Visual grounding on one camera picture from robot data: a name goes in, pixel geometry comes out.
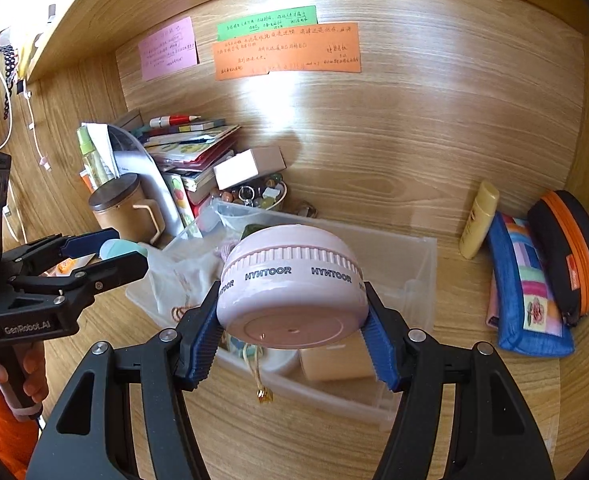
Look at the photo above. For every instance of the pink paper note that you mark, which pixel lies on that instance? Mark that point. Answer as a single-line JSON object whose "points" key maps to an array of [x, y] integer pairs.
{"points": [[169, 50]]}

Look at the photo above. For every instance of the blue patchwork pencil pouch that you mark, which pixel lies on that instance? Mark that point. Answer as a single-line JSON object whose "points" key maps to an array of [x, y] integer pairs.
{"points": [[507, 275]]}

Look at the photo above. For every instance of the pink flat case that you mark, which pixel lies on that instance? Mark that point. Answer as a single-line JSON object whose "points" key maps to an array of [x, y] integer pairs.
{"points": [[493, 315]]}

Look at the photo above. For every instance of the green paper note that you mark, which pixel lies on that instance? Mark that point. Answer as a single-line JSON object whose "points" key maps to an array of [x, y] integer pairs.
{"points": [[264, 20]]}

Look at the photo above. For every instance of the fruit print box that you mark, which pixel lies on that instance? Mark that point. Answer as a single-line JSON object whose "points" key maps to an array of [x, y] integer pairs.
{"points": [[179, 200]]}

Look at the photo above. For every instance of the teal egg-shaped sponge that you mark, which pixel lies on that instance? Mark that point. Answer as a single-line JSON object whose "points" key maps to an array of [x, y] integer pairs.
{"points": [[119, 249]]}

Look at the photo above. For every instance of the orange paper note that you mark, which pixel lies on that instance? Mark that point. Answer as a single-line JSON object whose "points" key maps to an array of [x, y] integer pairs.
{"points": [[284, 55]]}

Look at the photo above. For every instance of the white cardboard box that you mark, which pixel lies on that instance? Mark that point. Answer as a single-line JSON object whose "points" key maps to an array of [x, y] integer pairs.
{"points": [[239, 170]]}

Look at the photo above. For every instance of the yellow tube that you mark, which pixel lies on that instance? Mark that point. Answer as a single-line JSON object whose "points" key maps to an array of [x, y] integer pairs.
{"points": [[479, 220]]}

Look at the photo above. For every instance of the stack of books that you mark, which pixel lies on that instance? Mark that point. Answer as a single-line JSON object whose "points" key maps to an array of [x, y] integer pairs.
{"points": [[194, 150]]}

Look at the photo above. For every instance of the clear plastic storage bin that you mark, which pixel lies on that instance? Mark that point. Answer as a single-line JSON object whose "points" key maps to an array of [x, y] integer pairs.
{"points": [[409, 280]]}

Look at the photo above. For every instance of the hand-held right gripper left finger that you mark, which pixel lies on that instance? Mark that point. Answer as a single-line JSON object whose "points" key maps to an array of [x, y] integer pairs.
{"points": [[204, 345]]}

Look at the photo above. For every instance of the pink round device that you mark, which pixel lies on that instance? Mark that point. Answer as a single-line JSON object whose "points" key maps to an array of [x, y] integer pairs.
{"points": [[284, 305]]}

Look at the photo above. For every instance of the red white pen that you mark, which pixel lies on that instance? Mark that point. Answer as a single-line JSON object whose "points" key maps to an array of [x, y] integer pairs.
{"points": [[174, 120]]}

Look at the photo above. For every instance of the orange card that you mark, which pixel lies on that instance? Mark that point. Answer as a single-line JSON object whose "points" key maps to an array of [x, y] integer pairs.
{"points": [[87, 182]]}

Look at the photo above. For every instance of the dark hair clip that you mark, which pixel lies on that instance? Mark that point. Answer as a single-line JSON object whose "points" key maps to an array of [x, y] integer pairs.
{"points": [[307, 208]]}

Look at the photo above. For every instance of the white paper slip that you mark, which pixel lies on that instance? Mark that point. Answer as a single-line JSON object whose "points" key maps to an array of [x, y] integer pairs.
{"points": [[102, 135]]}

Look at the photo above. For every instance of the grey arched board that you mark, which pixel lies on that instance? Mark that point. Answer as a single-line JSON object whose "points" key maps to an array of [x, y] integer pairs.
{"points": [[139, 165]]}

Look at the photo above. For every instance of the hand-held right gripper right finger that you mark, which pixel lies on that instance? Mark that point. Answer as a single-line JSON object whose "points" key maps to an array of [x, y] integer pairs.
{"points": [[379, 350]]}

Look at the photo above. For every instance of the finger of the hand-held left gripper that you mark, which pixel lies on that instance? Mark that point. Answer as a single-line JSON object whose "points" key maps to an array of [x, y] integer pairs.
{"points": [[87, 244], [119, 267]]}

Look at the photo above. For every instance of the wooden desktop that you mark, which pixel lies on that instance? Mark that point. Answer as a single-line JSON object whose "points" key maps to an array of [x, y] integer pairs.
{"points": [[449, 400]]}

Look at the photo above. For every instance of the small grey box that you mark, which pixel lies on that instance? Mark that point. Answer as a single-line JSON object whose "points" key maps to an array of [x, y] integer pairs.
{"points": [[128, 120]]}

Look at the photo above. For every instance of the black orange zip case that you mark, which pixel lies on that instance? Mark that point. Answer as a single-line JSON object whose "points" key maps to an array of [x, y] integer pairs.
{"points": [[549, 230]]}

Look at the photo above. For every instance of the light green spray bottle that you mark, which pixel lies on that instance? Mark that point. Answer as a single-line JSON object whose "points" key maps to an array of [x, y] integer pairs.
{"points": [[92, 160]]}

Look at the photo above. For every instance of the cream plastic jar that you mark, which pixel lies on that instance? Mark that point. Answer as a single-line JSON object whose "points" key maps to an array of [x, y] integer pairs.
{"points": [[334, 365]]}

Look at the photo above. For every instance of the clear bowl of beads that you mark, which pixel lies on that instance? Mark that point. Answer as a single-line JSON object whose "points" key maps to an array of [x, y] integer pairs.
{"points": [[264, 200]]}

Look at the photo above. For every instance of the brown mug with lid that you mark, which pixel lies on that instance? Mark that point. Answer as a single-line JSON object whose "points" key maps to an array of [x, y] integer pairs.
{"points": [[119, 210]]}

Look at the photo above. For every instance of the black binder clip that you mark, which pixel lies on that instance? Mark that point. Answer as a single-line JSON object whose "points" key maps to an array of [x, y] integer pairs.
{"points": [[23, 88]]}

